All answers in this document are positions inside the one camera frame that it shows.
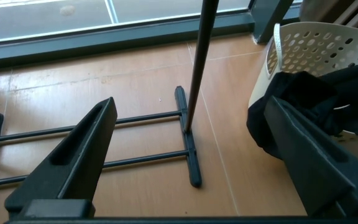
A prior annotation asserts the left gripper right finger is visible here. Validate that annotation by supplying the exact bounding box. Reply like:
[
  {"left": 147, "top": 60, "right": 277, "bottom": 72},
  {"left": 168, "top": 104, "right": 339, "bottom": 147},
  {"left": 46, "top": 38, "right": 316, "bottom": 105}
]
[{"left": 263, "top": 95, "right": 358, "bottom": 218}]

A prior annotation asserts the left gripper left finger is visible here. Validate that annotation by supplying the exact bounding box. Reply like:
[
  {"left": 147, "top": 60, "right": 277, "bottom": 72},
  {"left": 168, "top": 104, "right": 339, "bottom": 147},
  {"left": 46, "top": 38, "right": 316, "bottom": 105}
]
[{"left": 4, "top": 96, "right": 118, "bottom": 218}]

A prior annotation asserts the heap of clothes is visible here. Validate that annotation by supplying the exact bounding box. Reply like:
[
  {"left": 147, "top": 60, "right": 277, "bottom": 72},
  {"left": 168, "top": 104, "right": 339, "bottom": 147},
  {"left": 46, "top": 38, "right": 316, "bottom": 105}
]
[{"left": 246, "top": 58, "right": 358, "bottom": 160}]

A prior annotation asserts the white laundry basket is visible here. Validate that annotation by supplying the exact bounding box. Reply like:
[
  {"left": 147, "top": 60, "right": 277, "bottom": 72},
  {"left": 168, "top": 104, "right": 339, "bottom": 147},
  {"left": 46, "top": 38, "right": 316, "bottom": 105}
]
[{"left": 247, "top": 21, "right": 358, "bottom": 141}]

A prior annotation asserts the black clothes rack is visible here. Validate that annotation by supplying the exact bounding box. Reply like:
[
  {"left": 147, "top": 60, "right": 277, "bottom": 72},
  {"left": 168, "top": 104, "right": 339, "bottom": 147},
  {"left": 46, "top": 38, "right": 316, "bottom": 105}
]
[{"left": 0, "top": 0, "right": 221, "bottom": 218}]

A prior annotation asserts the brown curtain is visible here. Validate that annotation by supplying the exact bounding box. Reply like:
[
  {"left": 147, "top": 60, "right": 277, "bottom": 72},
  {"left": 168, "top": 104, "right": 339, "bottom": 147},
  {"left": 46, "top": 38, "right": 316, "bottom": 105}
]
[{"left": 299, "top": 0, "right": 358, "bottom": 32}]

